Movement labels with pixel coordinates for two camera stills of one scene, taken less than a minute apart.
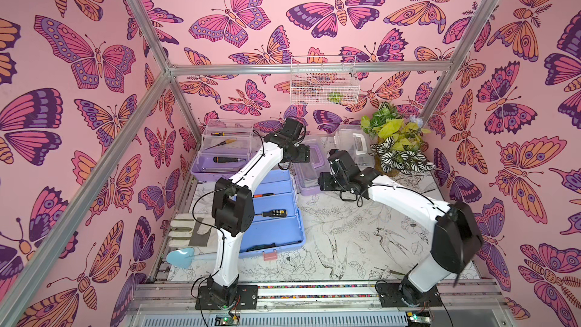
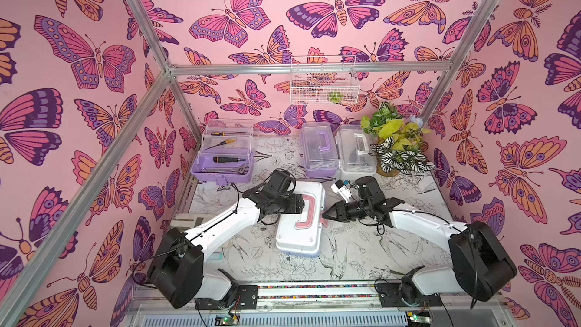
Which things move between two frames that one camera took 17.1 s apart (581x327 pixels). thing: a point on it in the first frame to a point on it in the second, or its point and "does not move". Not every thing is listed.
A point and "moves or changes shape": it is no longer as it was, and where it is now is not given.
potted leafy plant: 399,148 does not move
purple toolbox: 227,147 does not move
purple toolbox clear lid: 307,173 moves or changes shape
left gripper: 305,154 to 296,204
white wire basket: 324,80 does not move
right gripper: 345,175 to 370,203
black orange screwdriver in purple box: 227,160 does not move
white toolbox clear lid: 357,141 does not move
